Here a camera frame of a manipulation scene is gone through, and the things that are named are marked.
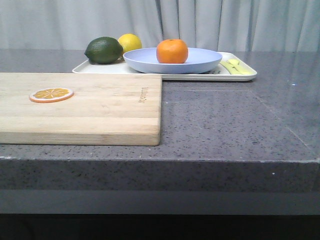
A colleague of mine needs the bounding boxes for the light blue plate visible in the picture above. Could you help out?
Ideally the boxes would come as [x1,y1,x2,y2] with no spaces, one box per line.
[123,47,223,74]

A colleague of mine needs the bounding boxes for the dark green lime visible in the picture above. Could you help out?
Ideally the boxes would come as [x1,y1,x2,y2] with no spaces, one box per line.
[84,36,123,64]

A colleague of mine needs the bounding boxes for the grey curtain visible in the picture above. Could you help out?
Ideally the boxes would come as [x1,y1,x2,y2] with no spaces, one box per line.
[0,0,320,52]

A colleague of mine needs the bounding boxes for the wooden cutting board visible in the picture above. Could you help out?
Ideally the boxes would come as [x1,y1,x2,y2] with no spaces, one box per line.
[0,72,162,146]

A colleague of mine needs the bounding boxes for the orange slice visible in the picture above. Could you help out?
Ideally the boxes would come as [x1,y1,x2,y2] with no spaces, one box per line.
[29,87,74,103]

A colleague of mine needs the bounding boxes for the cream rectangular tray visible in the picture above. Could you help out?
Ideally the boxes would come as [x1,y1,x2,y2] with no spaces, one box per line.
[72,52,257,82]

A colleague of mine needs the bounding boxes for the orange fruit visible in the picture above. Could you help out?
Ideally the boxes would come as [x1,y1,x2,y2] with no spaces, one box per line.
[156,39,189,64]

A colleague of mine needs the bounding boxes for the yellow lemon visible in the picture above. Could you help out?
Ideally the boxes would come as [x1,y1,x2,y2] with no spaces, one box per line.
[118,33,142,54]

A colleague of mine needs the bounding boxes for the yellow spoon on tray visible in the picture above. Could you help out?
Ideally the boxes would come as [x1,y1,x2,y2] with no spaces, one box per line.
[220,58,251,75]

